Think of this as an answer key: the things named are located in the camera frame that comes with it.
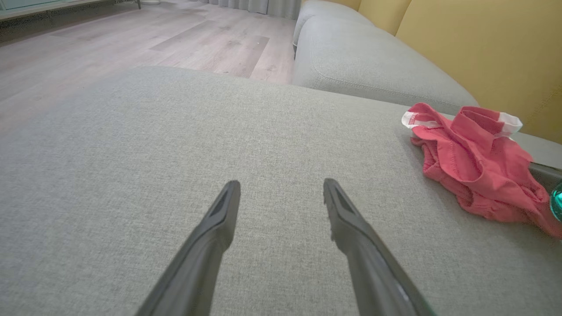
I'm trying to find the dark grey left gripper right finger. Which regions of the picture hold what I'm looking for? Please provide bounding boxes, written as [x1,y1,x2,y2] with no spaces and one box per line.
[323,178,435,316]

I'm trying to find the pale low cabinet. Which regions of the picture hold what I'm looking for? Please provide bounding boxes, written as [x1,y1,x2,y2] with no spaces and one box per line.
[0,0,142,22]

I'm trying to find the large grey sofa seat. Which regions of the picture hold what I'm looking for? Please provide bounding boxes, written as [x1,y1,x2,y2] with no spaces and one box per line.
[0,66,562,316]

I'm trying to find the red shirt with striped trim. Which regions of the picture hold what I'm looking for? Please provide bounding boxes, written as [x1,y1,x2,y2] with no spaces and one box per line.
[401,102,562,240]

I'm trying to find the grey curtain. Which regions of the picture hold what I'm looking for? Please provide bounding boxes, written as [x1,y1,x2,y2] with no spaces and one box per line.
[198,0,303,20]

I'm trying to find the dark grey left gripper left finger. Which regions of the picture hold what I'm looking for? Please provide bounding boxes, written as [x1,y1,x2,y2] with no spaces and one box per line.
[134,180,241,316]

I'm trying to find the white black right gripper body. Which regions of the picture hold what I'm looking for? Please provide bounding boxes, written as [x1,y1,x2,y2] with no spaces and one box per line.
[550,182,562,222]

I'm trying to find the grey sofa seat cushion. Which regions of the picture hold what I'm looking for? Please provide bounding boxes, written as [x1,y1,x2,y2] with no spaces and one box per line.
[292,0,374,47]
[291,15,480,115]

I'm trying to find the yellow sofa back cushion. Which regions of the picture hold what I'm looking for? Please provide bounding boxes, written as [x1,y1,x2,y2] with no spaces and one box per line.
[358,0,413,36]
[325,0,363,11]
[395,0,562,144]

